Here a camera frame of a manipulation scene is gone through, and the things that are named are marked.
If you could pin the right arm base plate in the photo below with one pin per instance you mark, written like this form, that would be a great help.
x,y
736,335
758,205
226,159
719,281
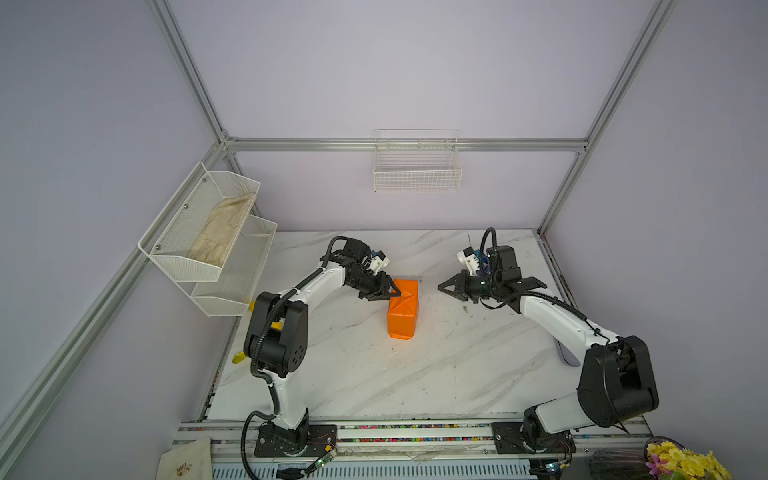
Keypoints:
x,y
522,438

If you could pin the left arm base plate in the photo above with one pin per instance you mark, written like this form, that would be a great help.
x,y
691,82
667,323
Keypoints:
x,y
310,440

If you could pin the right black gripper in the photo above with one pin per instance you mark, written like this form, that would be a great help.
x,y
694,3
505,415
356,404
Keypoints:
x,y
462,282

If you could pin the upper white wire shelf basket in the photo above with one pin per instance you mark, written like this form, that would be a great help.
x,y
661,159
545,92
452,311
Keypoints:
x,y
178,241

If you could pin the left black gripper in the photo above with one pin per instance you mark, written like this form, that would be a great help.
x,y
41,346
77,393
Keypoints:
x,y
381,290

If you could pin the white wire shelf basket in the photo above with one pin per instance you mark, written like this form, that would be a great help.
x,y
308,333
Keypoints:
x,y
178,241
231,294

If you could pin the beige cloth in basket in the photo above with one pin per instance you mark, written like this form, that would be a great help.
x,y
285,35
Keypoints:
x,y
221,229

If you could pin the lower white wire shelf basket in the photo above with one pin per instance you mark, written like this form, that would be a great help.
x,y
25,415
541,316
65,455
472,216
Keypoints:
x,y
231,294

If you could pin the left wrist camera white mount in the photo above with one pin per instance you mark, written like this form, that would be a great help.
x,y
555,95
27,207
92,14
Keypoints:
x,y
378,262

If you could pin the yellow banana left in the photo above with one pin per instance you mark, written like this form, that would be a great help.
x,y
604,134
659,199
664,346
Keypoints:
x,y
239,357

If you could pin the white wire basket on wall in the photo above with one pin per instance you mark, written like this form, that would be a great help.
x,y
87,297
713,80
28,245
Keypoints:
x,y
416,161

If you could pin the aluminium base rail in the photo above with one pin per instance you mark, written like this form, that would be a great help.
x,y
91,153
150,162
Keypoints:
x,y
482,448

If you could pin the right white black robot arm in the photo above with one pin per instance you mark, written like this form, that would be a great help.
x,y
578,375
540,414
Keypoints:
x,y
616,381

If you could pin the beige cloth bag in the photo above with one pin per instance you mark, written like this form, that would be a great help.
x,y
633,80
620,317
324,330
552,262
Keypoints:
x,y
191,461

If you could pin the grey round object on table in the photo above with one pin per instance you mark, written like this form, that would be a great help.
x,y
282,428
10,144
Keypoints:
x,y
567,356

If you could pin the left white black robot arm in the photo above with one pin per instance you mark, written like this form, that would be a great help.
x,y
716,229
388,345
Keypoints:
x,y
276,342

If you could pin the yellow flower bouquet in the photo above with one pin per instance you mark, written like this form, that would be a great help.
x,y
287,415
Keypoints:
x,y
667,460

